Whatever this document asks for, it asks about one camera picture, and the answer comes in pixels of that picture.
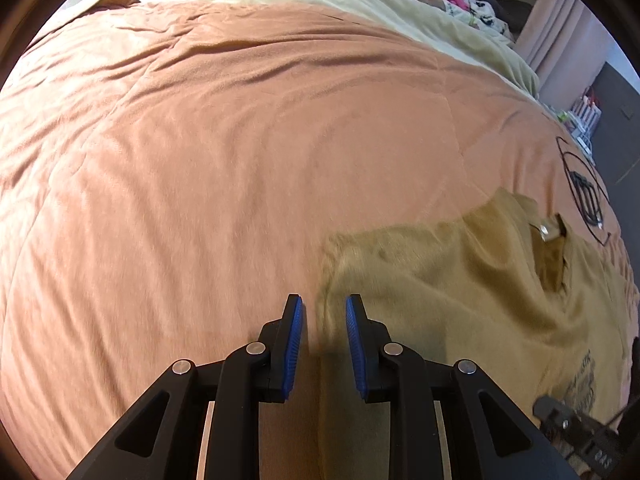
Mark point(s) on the olive t-shirt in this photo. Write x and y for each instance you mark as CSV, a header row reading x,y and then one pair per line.
x,y
450,300

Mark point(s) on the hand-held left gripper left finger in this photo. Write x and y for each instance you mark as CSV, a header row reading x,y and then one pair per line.
x,y
295,340

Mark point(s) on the black rectangular frame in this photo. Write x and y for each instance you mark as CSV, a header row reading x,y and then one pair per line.
x,y
582,185

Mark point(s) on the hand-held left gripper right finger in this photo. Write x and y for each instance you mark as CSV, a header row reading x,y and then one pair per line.
x,y
354,345

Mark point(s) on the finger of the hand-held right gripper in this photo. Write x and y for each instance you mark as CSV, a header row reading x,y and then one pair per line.
x,y
550,409

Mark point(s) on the brown fleece blanket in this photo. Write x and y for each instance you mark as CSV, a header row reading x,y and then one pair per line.
x,y
200,185

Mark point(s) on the pink curtain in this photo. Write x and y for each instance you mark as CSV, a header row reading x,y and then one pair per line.
x,y
560,35

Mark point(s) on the white drawer cabinet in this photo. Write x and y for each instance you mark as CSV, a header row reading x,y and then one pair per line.
x,y
585,120

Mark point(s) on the white black patterned cloth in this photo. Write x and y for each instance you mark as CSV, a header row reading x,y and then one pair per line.
x,y
482,15

